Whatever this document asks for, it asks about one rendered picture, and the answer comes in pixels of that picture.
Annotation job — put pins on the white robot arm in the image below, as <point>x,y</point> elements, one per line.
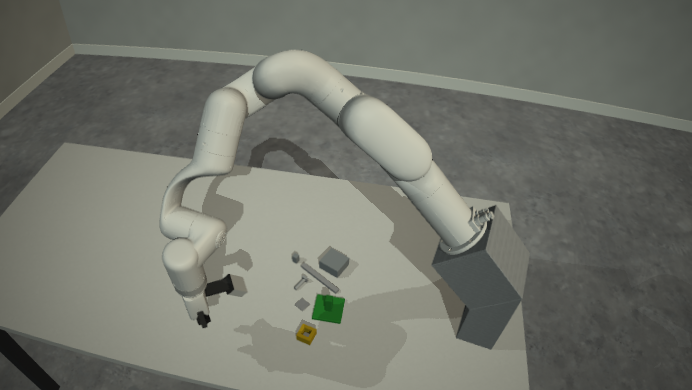
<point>368,122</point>

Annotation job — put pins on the grey long flat bar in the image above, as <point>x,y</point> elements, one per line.
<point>320,278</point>

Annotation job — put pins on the grey bolt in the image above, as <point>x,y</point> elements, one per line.
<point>304,279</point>

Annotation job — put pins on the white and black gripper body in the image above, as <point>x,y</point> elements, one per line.
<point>196,304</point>

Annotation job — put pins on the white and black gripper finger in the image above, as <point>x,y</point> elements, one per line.
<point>202,319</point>

